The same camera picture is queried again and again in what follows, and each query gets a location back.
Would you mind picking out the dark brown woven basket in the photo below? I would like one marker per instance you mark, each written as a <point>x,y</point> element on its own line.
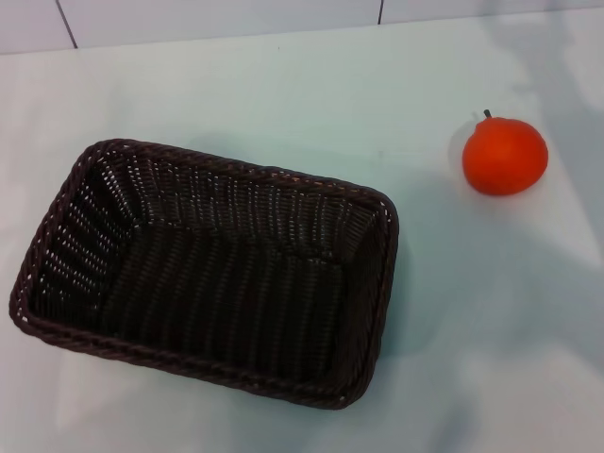
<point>222,292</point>

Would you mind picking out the orange fruit with stem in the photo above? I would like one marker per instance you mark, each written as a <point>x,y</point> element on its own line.
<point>505,156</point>

